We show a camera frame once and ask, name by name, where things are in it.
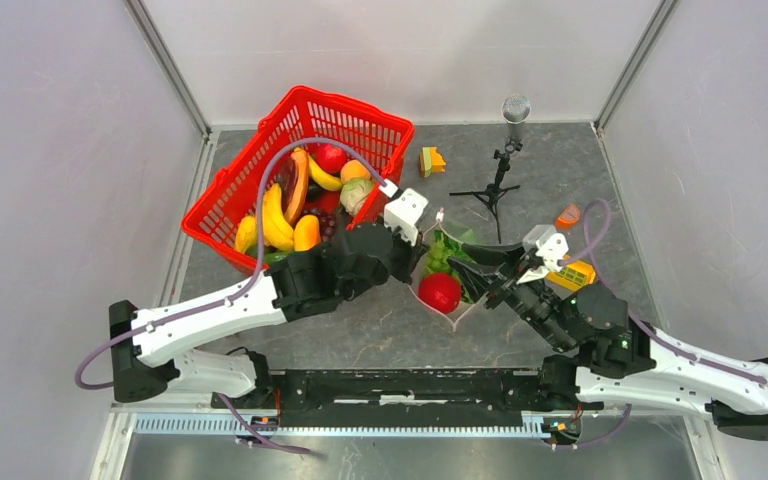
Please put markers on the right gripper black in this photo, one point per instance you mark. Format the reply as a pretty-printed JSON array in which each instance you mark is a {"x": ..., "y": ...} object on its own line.
[{"x": 497, "y": 285}]

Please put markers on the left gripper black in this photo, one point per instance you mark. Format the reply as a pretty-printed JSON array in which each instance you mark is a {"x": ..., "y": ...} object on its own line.
[{"x": 413, "y": 254}]

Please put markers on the green grapes toy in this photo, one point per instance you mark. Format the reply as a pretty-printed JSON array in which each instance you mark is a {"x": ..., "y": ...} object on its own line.
[{"x": 437, "y": 257}]

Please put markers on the clear zip top bag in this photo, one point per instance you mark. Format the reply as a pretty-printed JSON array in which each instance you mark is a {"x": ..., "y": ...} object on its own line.
[{"x": 455, "y": 233}]

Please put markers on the small red apple toy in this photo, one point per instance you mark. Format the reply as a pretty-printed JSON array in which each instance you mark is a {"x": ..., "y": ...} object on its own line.
[{"x": 440, "y": 291}]

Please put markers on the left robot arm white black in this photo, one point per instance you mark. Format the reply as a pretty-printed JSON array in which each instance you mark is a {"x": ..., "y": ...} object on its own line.
[{"x": 156, "y": 349}]

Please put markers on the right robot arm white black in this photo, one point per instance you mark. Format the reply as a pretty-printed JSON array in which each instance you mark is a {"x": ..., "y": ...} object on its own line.
[{"x": 601, "y": 354}]

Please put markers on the orange waffle toy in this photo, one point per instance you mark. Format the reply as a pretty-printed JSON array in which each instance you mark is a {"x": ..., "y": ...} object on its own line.
[{"x": 574, "y": 277}]

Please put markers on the round green cabbage toy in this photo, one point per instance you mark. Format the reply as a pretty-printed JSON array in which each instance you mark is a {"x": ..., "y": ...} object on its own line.
[{"x": 355, "y": 193}]

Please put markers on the dark purple grapes toy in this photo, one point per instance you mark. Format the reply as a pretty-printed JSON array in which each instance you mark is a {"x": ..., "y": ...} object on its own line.
[{"x": 326, "y": 220}]

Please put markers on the orange slice toy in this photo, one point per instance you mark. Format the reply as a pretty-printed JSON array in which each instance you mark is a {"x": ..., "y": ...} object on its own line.
[{"x": 568, "y": 218}]

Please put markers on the yellow mango toy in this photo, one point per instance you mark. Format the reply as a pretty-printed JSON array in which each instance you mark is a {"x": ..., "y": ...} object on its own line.
[{"x": 307, "y": 233}]

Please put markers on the orange peach toy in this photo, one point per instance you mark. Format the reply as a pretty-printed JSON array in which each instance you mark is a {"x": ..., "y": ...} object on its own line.
[{"x": 354, "y": 169}]

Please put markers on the red plastic basket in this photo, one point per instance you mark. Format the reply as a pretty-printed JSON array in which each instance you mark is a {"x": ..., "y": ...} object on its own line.
[{"x": 379, "y": 137}]

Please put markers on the yellow banana bunch toy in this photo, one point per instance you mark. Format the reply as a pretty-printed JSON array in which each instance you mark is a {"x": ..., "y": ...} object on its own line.
[{"x": 277, "y": 230}]

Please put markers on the orange sweet potato toy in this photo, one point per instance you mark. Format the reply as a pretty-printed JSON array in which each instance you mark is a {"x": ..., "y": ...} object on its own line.
[{"x": 293, "y": 178}]

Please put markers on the microphone on black tripod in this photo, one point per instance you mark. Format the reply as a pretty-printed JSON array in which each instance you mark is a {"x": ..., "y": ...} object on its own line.
[{"x": 515, "y": 110}]

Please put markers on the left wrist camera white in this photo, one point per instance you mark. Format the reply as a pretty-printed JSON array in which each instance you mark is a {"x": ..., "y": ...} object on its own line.
[{"x": 403, "y": 211}]

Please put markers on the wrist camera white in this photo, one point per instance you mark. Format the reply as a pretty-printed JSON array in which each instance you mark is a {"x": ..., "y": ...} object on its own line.
[
  {"x": 549, "y": 247},
  {"x": 403, "y": 211}
]

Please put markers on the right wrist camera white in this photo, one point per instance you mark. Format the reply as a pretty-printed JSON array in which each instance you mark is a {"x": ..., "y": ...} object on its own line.
[{"x": 549, "y": 247}]

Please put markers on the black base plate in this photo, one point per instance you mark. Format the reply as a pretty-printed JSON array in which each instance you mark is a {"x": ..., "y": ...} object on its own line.
[{"x": 409, "y": 398}]

